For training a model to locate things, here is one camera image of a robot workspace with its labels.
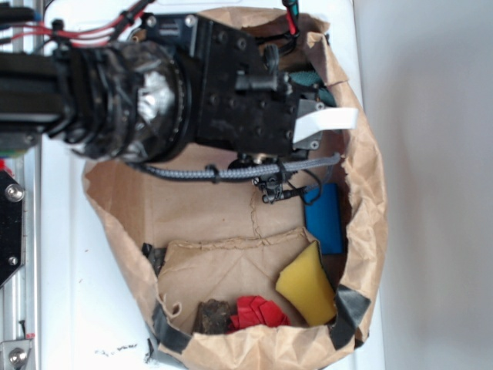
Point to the black metal bracket plate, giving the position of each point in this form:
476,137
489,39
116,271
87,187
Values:
11,227

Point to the red crumpled plastic piece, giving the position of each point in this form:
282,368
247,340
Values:
256,310

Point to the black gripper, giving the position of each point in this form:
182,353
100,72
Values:
236,97

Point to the dark brown block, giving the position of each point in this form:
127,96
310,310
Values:
213,317

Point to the blue rectangular block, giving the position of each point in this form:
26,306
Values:
323,220

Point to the brown paper bag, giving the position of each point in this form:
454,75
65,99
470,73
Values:
178,244

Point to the aluminium frame rail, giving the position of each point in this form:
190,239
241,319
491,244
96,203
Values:
22,122

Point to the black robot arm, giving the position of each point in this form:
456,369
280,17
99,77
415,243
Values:
118,100

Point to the yellow sponge wedge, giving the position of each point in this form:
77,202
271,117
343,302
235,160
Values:
305,285

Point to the light blue cloth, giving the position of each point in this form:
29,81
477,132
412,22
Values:
311,78

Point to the silver corner bracket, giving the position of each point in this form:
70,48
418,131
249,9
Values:
17,355

